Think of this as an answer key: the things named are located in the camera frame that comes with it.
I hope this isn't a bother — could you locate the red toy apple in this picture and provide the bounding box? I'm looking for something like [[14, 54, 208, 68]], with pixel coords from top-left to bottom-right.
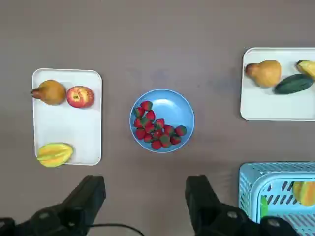
[[66, 86, 95, 109]]

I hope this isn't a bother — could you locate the dark green toy avocado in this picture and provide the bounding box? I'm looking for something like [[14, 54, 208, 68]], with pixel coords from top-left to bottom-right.
[[274, 73, 315, 95]]

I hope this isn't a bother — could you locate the small white rectangular tray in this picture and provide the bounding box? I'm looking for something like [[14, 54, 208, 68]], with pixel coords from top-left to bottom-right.
[[31, 68, 103, 166]]

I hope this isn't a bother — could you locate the large white rectangular tray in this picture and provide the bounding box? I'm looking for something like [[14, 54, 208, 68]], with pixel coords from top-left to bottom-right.
[[240, 47, 315, 121]]

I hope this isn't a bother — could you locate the blue round plate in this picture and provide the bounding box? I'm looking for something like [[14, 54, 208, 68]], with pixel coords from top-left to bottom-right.
[[129, 88, 195, 153]]

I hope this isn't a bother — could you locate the green toy fruit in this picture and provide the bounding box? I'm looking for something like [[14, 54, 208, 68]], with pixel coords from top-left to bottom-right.
[[260, 195, 269, 218]]

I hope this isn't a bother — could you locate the brown-yellow toy pear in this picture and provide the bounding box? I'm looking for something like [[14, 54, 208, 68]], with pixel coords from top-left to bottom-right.
[[30, 80, 66, 106], [245, 60, 282, 88]]

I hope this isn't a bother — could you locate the light blue plastic basket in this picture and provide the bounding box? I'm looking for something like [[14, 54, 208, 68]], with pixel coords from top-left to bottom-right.
[[239, 161, 315, 236]]

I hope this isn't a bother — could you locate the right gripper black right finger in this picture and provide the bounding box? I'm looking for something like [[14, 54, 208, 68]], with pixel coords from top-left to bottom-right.
[[185, 175, 299, 236]]

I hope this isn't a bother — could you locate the yellow toy banana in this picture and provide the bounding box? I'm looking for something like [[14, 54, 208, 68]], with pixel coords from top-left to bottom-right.
[[296, 59, 315, 80]]

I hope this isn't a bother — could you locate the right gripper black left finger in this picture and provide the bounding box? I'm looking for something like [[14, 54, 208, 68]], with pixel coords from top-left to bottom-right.
[[0, 175, 106, 236]]

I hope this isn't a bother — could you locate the yellow toy starfruit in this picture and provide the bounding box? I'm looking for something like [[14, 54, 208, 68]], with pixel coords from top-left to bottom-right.
[[36, 142, 74, 168], [292, 181, 315, 206]]

